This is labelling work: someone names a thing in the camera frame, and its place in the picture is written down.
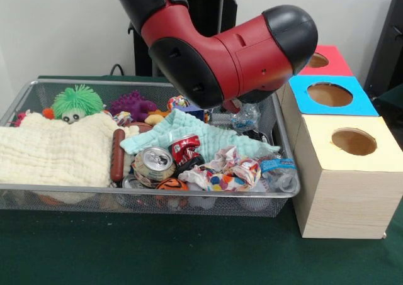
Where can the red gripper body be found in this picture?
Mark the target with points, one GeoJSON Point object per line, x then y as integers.
{"type": "Point", "coordinates": [231, 105]}

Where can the clear crushed plastic bottle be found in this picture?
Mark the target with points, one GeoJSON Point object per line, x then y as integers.
{"type": "Point", "coordinates": [247, 118]}

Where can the mint green cloth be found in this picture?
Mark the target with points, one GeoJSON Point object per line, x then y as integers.
{"type": "Point", "coordinates": [189, 127]}

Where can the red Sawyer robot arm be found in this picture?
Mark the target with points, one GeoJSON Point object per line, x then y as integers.
{"type": "Point", "coordinates": [252, 55]}

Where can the wooden box with three holes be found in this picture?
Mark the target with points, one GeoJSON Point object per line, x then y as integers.
{"type": "Point", "coordinates": [343, 197]}

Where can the shallow mesh bin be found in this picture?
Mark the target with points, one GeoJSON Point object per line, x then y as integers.
{"type": "Point", "coordinates": [78, 203]}

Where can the blue toy block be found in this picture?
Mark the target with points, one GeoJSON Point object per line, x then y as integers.
{"type": "Point", "coordinates": [195, 112]}

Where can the crushed black can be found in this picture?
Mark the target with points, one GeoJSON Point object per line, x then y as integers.
{"type": "Point", "coordinates": [259, 135]}

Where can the crushed red cola can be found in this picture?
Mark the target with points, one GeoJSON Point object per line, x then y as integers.
{"type": "Point", "coordinates": [185, 148]}

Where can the crumpled colourful dotted paper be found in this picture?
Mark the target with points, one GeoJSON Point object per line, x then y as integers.
{"type": "Point", "coordinates": [230, 175]}

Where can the brown toy football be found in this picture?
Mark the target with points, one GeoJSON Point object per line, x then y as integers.
{"type": "Point", "coordinates": [138, 128]}

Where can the orange tiger-striped ball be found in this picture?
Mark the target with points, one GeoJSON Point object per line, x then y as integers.
{"type": "Point", "coordinates": [172, 185]}

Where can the crushed beige drink can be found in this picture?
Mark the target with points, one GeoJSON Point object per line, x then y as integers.
{"type": "Point", "coordinates": [154, 168]}

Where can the purple spiky toy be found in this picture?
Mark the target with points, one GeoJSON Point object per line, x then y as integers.
{"type": "Point", "coordinates": [130, 105]}

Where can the brown toy hot dog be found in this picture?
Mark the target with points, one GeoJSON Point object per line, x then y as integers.
{"type": "Point", "coordinates": [117, 159]}

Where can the small silver can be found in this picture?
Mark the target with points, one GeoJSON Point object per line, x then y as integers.
{"type": "Point", "coordinates": [129, 182]}

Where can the green spiky puffer toy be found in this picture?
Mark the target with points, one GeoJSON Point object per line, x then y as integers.
{"type": "Point", "coordinates": [77, 102]}

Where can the dark green side table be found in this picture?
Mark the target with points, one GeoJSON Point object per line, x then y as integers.
{"type": "Point", "coordinates": [395, 99]}

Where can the cream knitted cloth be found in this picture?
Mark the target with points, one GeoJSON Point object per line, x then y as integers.
{"type": "Point", "coordinates": [53, 153]}

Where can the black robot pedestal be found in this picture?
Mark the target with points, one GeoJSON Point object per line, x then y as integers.
{"type": "Point", "coordinates": [145, 61]}

